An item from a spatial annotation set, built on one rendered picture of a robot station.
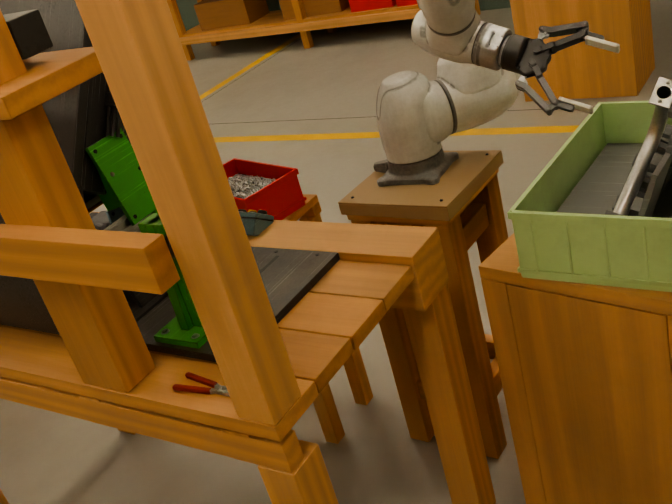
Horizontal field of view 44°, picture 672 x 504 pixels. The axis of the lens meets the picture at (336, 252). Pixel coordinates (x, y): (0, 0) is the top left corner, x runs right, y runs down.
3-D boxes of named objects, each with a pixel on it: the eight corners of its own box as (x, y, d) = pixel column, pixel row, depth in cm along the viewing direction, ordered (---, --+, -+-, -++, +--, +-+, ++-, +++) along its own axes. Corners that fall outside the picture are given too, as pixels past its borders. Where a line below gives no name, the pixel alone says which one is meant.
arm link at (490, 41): (486, 14, 174) (513, 22, 172) (493, 33, 182) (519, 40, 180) (468, 54, 174) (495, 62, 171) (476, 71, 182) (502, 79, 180)
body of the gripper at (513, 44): (495, 62, 172) (537, 74, 169) (511, 24, 172) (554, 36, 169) (501, 76, 179) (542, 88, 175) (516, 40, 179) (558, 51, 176)
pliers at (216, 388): (172, 390, 169) (170, 386, 168) (189, 375, 172) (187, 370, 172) (230, 404, 160) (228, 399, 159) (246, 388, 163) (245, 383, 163)
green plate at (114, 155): (146, 209, 213) (102, 136, 207) (166, 202, 208) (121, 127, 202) (115, 231, 205) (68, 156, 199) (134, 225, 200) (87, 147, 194)
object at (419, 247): (56, 246, 288) (38, 208, 281) (450, 279, 204) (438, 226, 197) (25, 268, 278) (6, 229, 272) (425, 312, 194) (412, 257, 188)
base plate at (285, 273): (47, 237, 261) (45, 231, 260) (340, 259, 200) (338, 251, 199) (-65, 313, 232) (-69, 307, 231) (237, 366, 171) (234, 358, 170)
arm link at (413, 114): (377, 154, 235) (359, 79, 226) (436, 133, 238) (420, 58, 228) (397, 170, 221) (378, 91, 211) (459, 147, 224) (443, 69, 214)
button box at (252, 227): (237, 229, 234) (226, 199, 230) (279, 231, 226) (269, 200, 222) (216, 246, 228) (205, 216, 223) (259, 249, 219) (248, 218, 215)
